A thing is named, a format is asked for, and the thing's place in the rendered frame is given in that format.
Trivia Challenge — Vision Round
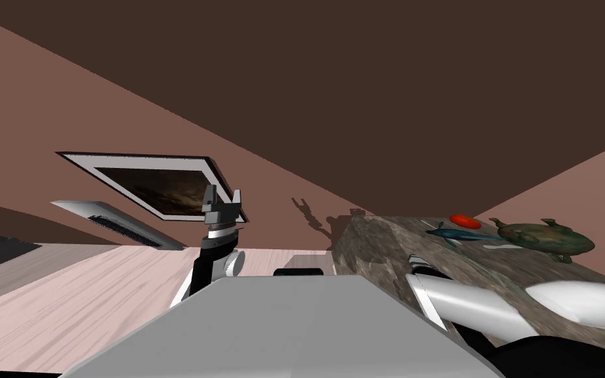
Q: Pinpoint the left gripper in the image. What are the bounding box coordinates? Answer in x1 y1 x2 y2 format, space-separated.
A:
200 184 243 227

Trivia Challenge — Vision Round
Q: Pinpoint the white framed dark picture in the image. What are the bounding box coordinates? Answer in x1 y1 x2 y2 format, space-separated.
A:
54 151 250 224

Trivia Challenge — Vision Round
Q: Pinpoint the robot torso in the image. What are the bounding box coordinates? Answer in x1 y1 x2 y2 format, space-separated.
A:
60 267 504 378

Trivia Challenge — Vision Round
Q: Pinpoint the grey marble table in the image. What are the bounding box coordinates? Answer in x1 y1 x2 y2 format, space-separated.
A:
331 214 605 348

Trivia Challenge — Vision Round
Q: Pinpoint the blue dolphin figure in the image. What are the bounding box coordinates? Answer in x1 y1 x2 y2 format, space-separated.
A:
425 220 506 249

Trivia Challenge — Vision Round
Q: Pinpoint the red tomato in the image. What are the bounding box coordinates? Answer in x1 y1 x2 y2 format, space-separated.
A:
449 214 482 230

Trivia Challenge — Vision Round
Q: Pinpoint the green bronze teapot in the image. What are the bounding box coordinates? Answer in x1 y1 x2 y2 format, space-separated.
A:
488 217 596 264

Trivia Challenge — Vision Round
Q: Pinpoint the white wall air conditioner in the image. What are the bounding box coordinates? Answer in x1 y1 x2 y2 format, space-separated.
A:
50 199 186 252

